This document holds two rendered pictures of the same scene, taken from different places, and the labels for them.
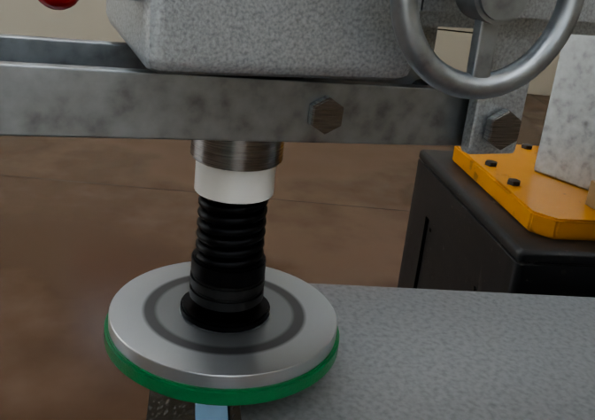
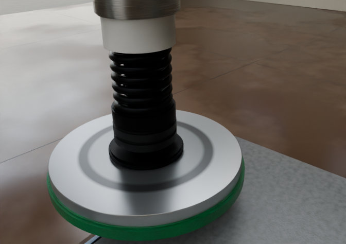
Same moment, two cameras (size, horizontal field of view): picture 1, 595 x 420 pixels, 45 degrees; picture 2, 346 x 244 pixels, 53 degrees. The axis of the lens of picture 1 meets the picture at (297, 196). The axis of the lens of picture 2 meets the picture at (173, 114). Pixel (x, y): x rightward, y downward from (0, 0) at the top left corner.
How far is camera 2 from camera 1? 0.48 m
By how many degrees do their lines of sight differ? 46
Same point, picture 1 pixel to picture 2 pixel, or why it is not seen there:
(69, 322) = (281, 151)
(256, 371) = (86, 204)
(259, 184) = (130, 35)
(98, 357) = not seen: hidden behind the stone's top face
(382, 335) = (310, 231)
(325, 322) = (204, 190)
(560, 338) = not seen: outside the picture
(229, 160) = (98, 6)
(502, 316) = not seen: outside the picture
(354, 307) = (313, 193)
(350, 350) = (258, 229)
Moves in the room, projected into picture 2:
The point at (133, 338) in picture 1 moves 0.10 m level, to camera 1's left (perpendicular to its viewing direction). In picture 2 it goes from (65, 144) to (33, 116)
